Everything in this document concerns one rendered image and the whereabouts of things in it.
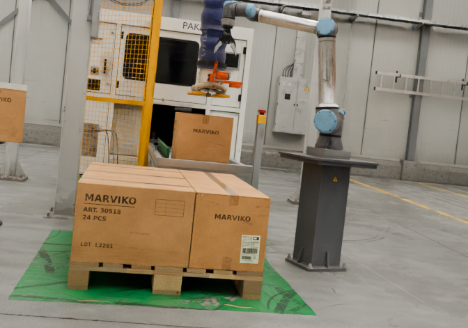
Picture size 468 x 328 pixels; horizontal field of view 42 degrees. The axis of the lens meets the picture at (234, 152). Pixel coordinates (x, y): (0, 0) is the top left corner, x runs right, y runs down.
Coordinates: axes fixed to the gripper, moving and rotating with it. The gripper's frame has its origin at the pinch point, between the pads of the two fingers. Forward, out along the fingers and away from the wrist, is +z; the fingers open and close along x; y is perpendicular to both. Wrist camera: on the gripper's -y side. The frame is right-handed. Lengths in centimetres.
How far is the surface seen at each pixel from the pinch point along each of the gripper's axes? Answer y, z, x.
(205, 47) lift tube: 52, -10, 9
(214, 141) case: 28, 60, -3
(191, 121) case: 28, 48, 15
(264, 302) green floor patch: -111, 137, -18
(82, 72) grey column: 91, 19, 101
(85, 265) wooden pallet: -106, 124, 75
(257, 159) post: 77, 74, -47
